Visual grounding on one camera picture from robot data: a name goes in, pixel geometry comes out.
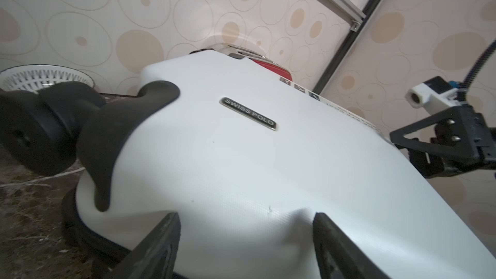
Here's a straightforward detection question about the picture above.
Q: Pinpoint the white hard shell suitcase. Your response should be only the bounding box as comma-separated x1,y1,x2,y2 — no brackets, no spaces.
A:
1,50,495,278

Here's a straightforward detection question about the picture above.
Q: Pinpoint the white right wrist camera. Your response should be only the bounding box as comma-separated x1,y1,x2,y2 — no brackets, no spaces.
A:
405,76,461,115

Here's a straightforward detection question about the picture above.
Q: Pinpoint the black corner frame post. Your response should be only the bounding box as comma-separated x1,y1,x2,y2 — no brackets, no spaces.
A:
313,0,382,94

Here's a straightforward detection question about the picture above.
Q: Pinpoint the white perforated strainer bowl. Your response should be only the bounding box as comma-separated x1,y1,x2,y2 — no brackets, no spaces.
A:
1,65,95,94

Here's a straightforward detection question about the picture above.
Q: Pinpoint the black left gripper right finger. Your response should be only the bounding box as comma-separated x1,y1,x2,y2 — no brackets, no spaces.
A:
313,213,388,279

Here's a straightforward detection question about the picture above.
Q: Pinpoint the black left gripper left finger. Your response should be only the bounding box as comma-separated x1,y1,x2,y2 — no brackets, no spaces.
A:
105,213,181,279

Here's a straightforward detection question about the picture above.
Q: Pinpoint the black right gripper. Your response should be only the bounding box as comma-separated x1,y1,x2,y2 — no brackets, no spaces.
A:
390,105,495,178

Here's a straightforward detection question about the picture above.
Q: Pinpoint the red polka dot toaster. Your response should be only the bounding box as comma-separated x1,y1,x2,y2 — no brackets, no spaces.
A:
189,44,293,82

